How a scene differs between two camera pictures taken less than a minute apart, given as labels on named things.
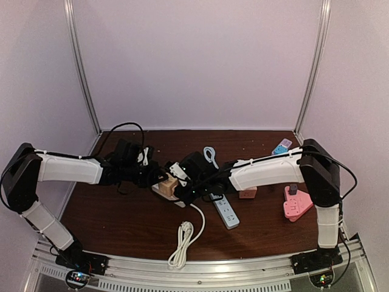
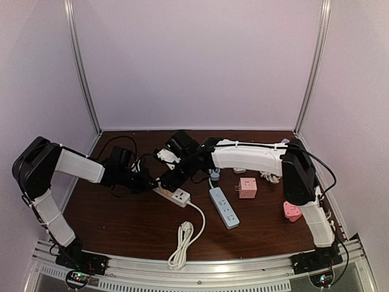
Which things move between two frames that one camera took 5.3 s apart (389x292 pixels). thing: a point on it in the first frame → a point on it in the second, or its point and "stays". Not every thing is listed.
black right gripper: x=181 y=193 → x=169 y=180
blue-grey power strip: x=225 y=211 stays
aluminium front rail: x=273 y=274 stays
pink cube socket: x=248 y=193 stays
